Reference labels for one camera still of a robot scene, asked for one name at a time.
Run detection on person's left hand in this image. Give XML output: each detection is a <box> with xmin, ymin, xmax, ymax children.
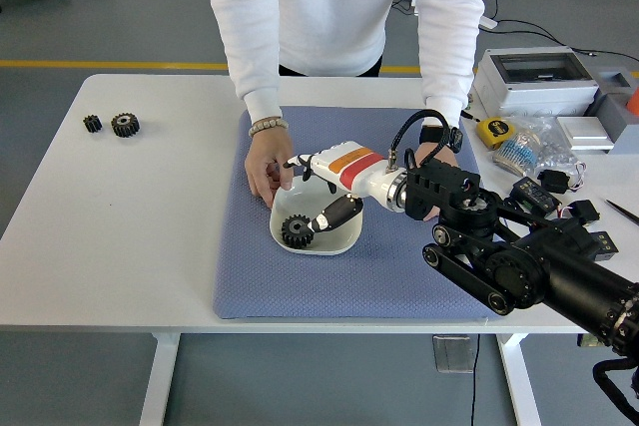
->
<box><xmin>413</xmin><ymin>140</ymin><xmax>460</xmax><ymax>222</ymax></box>

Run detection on person's right hand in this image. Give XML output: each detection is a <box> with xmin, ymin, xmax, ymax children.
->
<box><xmin>244</xmin><ymin>127</ymin><xmax>296</xmax><ymax>209</ymax></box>

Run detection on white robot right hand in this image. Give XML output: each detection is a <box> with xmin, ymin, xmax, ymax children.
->
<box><xmin>283</xmin><ymin>140</ymin><xmax>405</xmax><ymax>233</ymax></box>

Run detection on white square dish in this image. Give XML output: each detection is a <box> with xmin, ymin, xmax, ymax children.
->
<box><xmin>269</xmin><ymin>177</ymin><xmax>364</xmax><ymax>256</ymax></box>

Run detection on large black gear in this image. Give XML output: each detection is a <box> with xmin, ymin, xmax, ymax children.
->
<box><xmin>109</xmin><ymin>112</ymin><xmax>142</xmax><ymax>140</ymax></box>
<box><xmin>280</xmin><ymin>214</ymin><xmax>315</xmax><ymax>251</ymax></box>

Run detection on blue-grey quilted mat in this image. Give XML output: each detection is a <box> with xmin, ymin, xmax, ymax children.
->
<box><xmin>213</xmin><ymin>105</ymin><xmax>488</xmax><ymax>321</ymax></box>

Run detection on white flat box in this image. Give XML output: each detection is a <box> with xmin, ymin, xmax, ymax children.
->
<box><xmin>554</xmin><ymin>115</ymin><xmax>616</xmax><ymax>152</ymax></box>

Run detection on black wrist watch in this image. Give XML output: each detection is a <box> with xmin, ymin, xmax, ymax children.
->
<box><xmin>418</xmin><ymin>124</ymin><xmax>463</xmax><ymax>151</ymax></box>

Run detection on yellow tape measure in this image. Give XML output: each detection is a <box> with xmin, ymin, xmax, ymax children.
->
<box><xmin>473</xmin><ymin>116</ymin><xmax>516</xmax><ymax>151</ymax></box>

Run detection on blue resistor bundle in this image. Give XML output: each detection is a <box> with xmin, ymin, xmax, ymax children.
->
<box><xmin>492</xmin><ymin>132</ymin><xmax>543</xmax><ymax>178</ymax></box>

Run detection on black digital display module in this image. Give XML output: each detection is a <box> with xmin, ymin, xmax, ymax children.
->
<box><xmin>509</xmin><ymin>177</ymin><xmax>563</xmax><ymax>220</ymax></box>
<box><xmin>588</xmin><ymin>229</ymin><xmax>619</xmax><ymax>262</ymax></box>

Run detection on clear bag of parts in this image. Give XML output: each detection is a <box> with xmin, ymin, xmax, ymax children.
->
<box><xmin>498</xmin><ymin>114</ymin><xmax>588</xmax><ymax>193</ymax></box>

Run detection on small black servo block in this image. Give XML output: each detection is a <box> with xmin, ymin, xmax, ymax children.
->
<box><xmin>537</xmin><ymin>169</ymin><xmax>570</xmax><ymax>194</ymax></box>
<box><xmin>568</xmin><ymin>200</ymin><xmax>601</xmax><ymax>225</ymax></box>

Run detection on grey plastic block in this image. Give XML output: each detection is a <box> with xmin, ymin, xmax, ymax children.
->
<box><xmin>588</xmin><ymin>65</ymin><xmax>639</xmax><ymax>156</ymax></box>

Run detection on black tweezers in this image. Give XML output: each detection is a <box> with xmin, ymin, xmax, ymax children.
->
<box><xmin>605</xmin><ymin>199</ymin><xmax>639</xmax><ymax>223</ymax></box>

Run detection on clear plastic holder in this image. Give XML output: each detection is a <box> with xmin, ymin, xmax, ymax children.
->
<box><xmin>431</xmin><ymin>334</ymin><xmax>476</xmax><ymax>374</ymax></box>

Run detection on white table leg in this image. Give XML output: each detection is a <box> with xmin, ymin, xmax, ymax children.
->
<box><xmin>496</xmin><ymin>333</ymin><xmax>543</xmax><ymax>426</ymax></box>
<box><xmin>138</xmin><ymin>332</ymin><xmax>182</xmax><ymax>426</ymax></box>

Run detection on beaded bracelet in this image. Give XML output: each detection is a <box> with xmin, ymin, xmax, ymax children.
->
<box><xmin>248</xmin><ymin>116</ymin><xmax>291</xmax><ymax>139</ymax></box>

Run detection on white electrical enclosure box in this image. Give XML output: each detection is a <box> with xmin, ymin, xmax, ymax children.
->
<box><xmin>471</xmin><ymin>46</ymin><xmax>600</xmax><ymax>118</ymax></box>

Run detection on black hanging cable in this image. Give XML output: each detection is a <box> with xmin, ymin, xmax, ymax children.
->
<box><xmin>467</xmin><ymin>334</ymin><xmax>481</xmax><ymax>426</ymax></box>

